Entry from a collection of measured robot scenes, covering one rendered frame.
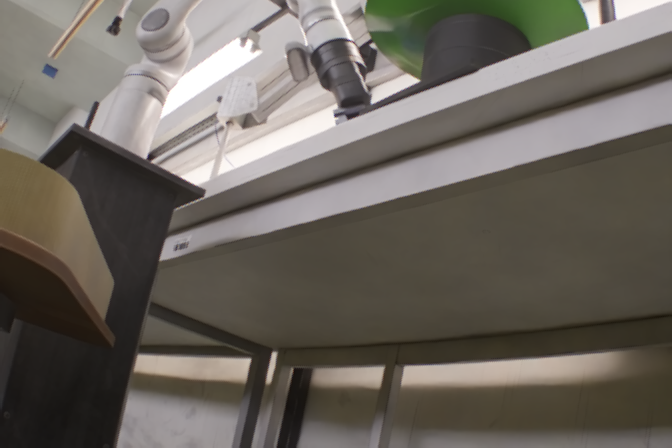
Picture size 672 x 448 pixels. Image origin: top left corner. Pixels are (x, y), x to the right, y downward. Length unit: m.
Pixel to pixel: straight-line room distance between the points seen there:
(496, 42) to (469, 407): 1.19
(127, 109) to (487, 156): 0.60
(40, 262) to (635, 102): 0.55
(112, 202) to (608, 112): 0.68
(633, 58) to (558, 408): 1.12
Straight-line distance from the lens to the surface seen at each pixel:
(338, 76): 0.98
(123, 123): 1.07
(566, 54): 0.67
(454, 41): 0.79
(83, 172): 0.96
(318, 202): 0.94
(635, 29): 0.64
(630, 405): 1.54
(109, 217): 0.96
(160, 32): 1.15
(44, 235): 0.45
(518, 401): 1.69
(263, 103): 1.29
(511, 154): 0.72
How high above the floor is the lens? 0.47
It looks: 23 degrees up
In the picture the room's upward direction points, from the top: 12 degrees clockwise
